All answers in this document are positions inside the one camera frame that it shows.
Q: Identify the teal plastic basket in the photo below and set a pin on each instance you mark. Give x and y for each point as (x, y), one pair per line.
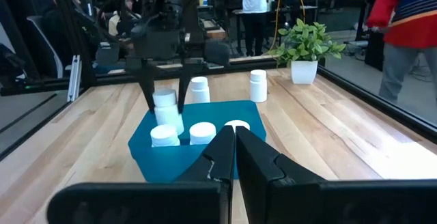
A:
(164, 162)

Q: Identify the silver aluminium bracket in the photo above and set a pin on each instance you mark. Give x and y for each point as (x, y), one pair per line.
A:
(74, 80)

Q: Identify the wooden box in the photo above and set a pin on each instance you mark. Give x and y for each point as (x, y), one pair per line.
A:
(215, 32)

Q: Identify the white pill bottle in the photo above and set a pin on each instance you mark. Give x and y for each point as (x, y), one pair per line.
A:
(165, 135)
(167, 111)
(200, 92)
(202, 132)
(258, 87)
(237, 124)

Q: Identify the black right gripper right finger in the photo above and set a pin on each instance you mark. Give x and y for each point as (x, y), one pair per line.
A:
(259, 169)

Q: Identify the white office chair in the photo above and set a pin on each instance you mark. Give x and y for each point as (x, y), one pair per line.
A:
(48, 46)

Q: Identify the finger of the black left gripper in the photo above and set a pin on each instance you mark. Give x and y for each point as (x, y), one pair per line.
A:
(147, 80)
(183, 84)

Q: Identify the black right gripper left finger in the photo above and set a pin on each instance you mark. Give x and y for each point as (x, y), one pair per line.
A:
(215, 169)

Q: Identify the green plant in white pot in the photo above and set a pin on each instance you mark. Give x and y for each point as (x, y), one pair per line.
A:
(304, 73)

